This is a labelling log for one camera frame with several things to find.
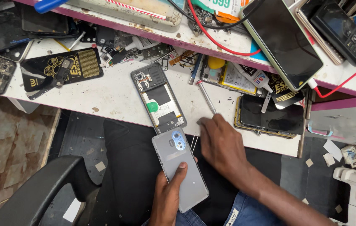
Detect green edged smartphone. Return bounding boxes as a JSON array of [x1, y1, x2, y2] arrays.
[[240, 0, 325, 92]]

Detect person's black shirt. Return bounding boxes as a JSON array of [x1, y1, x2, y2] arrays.
[[102, 119, 283, 226]]

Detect person's blue jeans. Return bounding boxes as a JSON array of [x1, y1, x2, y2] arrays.
[[141, 191, 287, 226]]

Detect opened smartphone with battery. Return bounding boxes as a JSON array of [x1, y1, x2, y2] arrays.
[[130, 62, 188, 135]]

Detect yellow round pick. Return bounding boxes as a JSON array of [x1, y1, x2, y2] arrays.
[[207, 56, 226, 70]]

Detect black chair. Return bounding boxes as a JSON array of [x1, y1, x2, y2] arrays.
[[0, 156, 100, 226]]

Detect large black anti-static card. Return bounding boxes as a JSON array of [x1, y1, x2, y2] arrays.
[[20, 47, 104, 93]]

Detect small white carton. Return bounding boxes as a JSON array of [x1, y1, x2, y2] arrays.
[[341, 145, 356, 169]]

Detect blue handled screwdriver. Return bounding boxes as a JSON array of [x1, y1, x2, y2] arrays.
[[188, 53, 204, 85]]

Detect small black anti-static card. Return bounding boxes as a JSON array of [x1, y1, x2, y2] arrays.
[[267, 73, 306, 110]]

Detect grey drawer with metal handles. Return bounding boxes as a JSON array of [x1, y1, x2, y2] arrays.
[[305, 106, 356, 147]]

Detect person's right hand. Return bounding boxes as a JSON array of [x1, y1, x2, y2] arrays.
[[196, 114, 255, 180]]

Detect silver tweezers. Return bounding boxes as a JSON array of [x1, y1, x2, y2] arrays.
[[191, 133, 199, 154]]

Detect black keypad phone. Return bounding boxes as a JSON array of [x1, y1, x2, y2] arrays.
[[310, 3, 356, 67]]

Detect orange and white packet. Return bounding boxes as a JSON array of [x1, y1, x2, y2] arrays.
[[193, 0, 251, 24]]

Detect blue tool handle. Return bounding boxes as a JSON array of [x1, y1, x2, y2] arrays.
[[34, 0, 69, 14]]

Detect black cable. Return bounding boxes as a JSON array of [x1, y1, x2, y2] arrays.
[[167, 0, 261, 31]]

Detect dirty white tray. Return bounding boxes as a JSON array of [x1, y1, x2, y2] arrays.
[[67, 0, 183, 33]]

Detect black phone frame part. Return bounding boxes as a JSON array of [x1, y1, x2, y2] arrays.
[[50, 57, 74, 89]]

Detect silver screwdriver with red collar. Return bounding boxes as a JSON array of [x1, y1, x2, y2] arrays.
[[195, 79, 218, 115]]

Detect white plastic spudger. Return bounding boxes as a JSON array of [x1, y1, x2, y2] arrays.
[[261, 92, 272, 114]]

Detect black smartphone with gold frame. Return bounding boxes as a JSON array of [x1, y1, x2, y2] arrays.
[[233, 94, 305, 139]]

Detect heap of black phone screens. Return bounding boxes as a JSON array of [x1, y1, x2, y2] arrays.
[[0, 0, 82, 59]]

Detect opened phone with white battery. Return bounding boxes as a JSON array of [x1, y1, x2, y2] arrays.
[[199, 56, 259, 96]]

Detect white glue bottle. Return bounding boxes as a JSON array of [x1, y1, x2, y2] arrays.
[[124, 35, 154, 51]]

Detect pile of small electronic parts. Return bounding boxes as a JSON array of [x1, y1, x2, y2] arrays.
[[187, 6, 217, 36]]

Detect white glue tube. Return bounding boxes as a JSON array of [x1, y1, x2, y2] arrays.
[[233, 62, 274, 93]]

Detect grey phone back cover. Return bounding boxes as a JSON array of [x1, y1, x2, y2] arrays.
[[151, 127, 210, 214]]

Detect person's left hand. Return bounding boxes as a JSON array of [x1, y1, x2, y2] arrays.
[[148, 157, 198, 226]]

